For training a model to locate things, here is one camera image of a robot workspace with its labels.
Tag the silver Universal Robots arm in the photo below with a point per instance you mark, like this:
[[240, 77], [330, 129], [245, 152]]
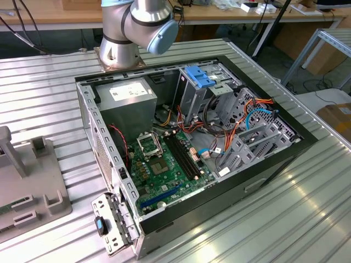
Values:
[[118, 24]]

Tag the black RAM slot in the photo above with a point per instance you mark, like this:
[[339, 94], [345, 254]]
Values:
[[178, 156], [181, 156], [184, 156], [187, 156]]

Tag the CPU socket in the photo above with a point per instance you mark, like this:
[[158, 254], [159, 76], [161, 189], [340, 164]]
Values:
[[148, 146]]

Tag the grey optical drive cage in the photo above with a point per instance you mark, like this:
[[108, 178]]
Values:
[[192, 98]]

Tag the square brown chipset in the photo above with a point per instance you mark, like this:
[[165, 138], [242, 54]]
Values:
[[159, 167]]

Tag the green motherboard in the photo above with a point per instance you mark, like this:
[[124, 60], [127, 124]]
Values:
[[170, 180]]

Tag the grey power supply unit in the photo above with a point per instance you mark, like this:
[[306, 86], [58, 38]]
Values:
[[129, 115]]

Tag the black case fan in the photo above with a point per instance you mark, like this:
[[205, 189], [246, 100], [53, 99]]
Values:
[[120, 148]]

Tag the blue plastic cage latch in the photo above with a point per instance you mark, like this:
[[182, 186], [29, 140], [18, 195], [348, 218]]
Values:
[[197, 75]]

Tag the blue expansion slot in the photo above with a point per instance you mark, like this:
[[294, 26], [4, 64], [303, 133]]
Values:
[[160, 197]]

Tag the silver coin battery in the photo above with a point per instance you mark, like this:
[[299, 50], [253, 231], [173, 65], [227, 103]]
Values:
[[161, 204]]

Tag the black open PC case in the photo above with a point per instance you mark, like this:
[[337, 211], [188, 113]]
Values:
[[219, 197]]

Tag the black and blue latch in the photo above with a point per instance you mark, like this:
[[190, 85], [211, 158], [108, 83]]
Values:
[[100, 226]]

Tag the wooden desk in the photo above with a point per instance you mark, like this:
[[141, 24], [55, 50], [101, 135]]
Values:
[[233, 16], [55, 16]]

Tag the grey parts rack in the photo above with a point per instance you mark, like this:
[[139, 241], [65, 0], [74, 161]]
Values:
[[38, 170]]

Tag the white box black lid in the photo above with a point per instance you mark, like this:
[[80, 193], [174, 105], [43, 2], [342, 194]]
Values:
[[248, 8]]

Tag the large cardboard box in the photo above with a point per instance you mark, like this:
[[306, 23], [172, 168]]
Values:
[[290, 41]]

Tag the plain white box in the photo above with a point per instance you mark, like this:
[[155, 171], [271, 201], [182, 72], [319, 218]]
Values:
[[267, 9]]

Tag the small cardboard box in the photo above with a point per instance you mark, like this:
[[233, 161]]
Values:
[[79, 5]]

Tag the cardboard box with label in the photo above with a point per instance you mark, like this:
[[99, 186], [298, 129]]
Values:
[[337, 120]]

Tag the green RAM stick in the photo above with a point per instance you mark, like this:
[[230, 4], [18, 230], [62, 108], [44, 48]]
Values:
[[5, 209]]

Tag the grey metal shelf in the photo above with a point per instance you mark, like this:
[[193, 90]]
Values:
[[340, 37]]

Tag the brown square base plate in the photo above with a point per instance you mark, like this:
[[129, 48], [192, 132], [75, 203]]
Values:
[[142, 63]]

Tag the silver hinged slot bracket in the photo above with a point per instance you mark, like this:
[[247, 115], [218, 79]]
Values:
[[102, 204]]

